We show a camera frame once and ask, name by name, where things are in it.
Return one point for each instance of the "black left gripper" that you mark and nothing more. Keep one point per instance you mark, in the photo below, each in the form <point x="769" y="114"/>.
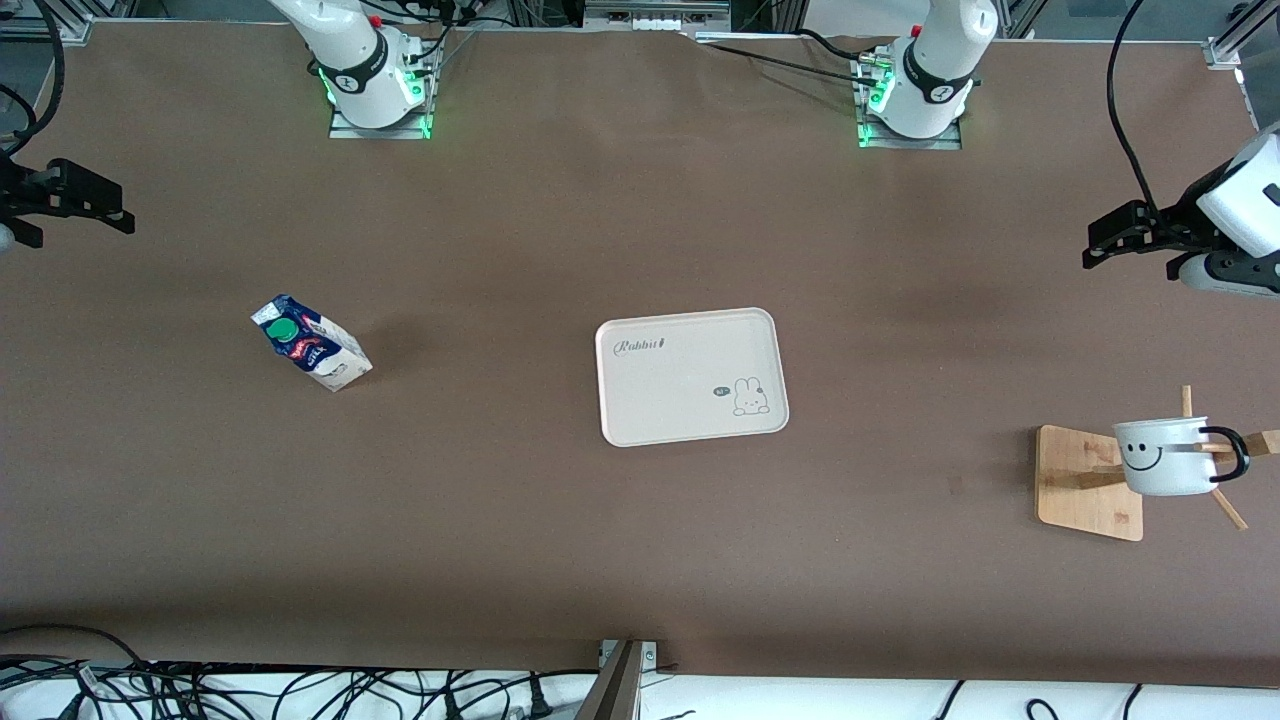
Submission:
<point x="1174" y="222"/>

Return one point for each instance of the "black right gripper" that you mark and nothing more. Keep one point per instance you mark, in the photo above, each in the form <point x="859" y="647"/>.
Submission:
<point x="20" y="192"/>

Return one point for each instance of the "white smiley face cup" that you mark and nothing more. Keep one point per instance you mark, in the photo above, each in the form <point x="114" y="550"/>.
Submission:
<point x="1160" y="460"/>

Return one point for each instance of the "blue white milk carton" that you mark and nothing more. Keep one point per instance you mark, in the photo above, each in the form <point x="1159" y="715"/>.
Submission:
<point x="315" y="350"/>

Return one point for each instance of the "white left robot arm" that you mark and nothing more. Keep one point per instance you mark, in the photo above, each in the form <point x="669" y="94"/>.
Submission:
<point x="935" y="80"/>

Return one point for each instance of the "beige rabbit print tray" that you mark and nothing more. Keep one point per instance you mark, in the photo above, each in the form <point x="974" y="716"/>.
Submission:
<point x="690" y="380"/>

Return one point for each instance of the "wooden mug stand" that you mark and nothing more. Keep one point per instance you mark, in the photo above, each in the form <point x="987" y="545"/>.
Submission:
<point x="1085" y="490"/>

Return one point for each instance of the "grey power strip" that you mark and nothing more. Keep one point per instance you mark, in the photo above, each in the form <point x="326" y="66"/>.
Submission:
<point x="655" y="12"/>

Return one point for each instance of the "aluminium frame profile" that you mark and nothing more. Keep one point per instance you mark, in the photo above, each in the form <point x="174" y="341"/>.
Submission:
<point x="1235" y="40"/>
<point x="50" y="25"/>

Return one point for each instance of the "aluminium left arm base plate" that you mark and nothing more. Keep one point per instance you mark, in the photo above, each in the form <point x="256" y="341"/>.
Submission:
<point x="905" y="142"/>

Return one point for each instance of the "metal frame post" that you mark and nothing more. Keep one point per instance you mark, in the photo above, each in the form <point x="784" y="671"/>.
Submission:
<point x="618" y="685"/>

